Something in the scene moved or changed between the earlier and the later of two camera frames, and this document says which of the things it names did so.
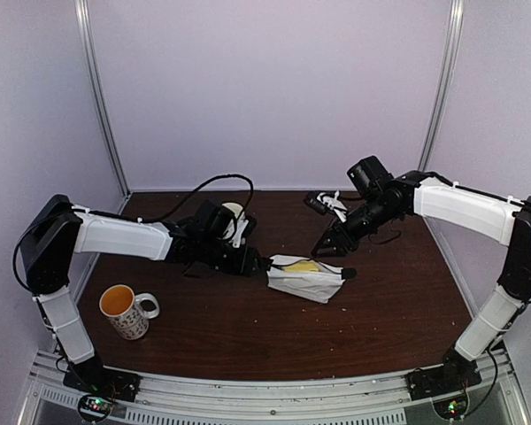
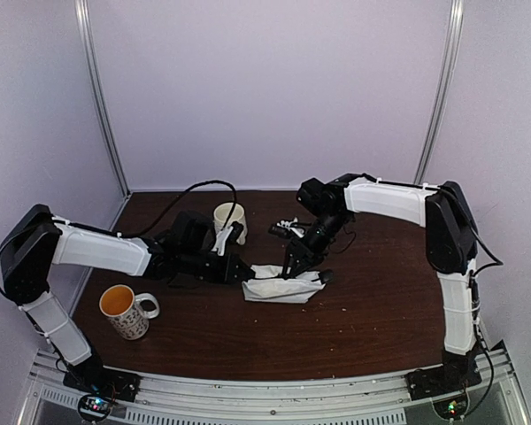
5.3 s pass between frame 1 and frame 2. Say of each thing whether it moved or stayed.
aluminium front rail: stayed
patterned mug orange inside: stayed
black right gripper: moved
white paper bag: moved
